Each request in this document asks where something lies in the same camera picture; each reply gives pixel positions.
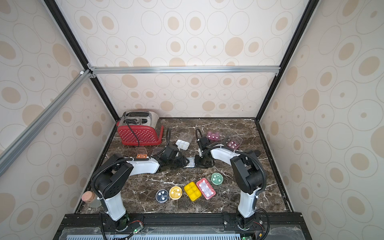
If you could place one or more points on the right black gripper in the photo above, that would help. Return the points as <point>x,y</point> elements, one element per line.
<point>202,142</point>

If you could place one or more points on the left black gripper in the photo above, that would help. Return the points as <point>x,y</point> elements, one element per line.
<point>183,160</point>

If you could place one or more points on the green round pillbox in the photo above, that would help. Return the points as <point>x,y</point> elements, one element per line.
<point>217,179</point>

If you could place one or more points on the red rectangular pillbox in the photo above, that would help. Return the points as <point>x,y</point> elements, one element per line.
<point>206,189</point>

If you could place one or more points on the magenta pillbox clear lid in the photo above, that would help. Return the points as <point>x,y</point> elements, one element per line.
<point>234,142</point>

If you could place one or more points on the yellow lidded rectangular pillbox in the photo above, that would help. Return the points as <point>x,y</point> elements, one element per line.
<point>192,191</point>

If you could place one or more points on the yellow round pillbox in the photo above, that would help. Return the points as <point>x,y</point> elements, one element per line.
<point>175,192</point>

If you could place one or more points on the dark blue round pillbox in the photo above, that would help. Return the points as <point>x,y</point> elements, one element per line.
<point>162,196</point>

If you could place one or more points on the light blue rectangular pillbox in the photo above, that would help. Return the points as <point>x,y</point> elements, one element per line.
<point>191,163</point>

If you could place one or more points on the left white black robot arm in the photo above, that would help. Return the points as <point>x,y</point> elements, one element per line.
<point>109,179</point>

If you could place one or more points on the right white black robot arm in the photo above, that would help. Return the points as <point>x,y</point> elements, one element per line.
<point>249,173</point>

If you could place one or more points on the white six-cell pillbox clear lid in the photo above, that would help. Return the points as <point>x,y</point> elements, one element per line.
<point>157,151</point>

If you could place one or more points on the magenta pillbox rear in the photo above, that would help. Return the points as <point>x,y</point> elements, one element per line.
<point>213,136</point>

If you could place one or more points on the white pillbox rear clear lid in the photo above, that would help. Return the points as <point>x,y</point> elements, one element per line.
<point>184,141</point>

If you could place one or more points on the orange square pillbox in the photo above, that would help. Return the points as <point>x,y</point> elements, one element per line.
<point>141,153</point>

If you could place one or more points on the red and silver toaster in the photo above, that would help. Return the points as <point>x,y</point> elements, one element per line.
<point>138,129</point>

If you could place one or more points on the small dark brown bottle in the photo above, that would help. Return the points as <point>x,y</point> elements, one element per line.
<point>257,153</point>

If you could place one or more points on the pink capped clear bottle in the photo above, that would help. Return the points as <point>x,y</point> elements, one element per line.
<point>91,199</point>

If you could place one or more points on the rear aluminium frame rail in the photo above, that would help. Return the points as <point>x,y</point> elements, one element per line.
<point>186,70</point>

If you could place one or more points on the aluminium frame rail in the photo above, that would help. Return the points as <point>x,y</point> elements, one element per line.
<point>28,135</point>
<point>186,70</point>

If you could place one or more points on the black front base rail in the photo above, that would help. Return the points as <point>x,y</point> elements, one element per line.
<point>224,226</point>

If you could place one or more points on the left aluminium frame rail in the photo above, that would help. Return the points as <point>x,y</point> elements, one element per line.
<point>28,135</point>

